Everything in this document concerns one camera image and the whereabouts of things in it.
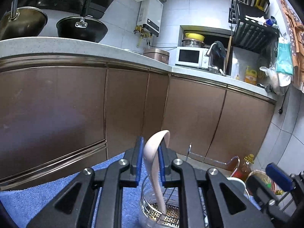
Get beige waste bin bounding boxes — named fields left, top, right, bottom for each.
left=246, top=169, right=277, bottom=195

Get white microwave oven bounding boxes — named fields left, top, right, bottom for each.
left=175, top=47, right=209, bottom=70

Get brass coloured wok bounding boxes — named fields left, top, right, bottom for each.
left=1, top=0, right=48, bottom=40

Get blue towel mat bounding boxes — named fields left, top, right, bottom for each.
left=0, top=151, right=262, bottom=228

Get brown rice cooker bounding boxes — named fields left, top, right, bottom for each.
left=143, top=48, right=169, bottom=64

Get black wall rack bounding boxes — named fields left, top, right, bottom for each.
left=228, top=0, right=279, bottom=53

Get clear wire utensil holder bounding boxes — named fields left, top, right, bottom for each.
left=138, top=173, right=210, bottom=228

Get yellow lidded pot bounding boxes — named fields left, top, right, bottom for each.
left=182, top=32, right=205, bottom=48

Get brown kitchen cabinets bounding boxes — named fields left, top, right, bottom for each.
left=1, top=54, right=276, bottom=190

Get black wok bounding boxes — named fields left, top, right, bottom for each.
left=56, top=0, right=108, bottom=43

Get chrome kitchen faucet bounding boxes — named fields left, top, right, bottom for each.
left=205, top=41, right=226, bottom=76

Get yellow oil bottle on counter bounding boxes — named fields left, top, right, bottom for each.
left=244, top=66, right=257, bottom=86

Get white gas water heater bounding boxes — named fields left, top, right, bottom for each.
left=137, top=0, right=163, bottom=37

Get oil bottle on floor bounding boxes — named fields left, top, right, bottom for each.
left=241, top=154, right=254, bottom=182

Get teal plastic bag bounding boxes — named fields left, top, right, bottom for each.
left=276, top=37, right=293, bottom=76

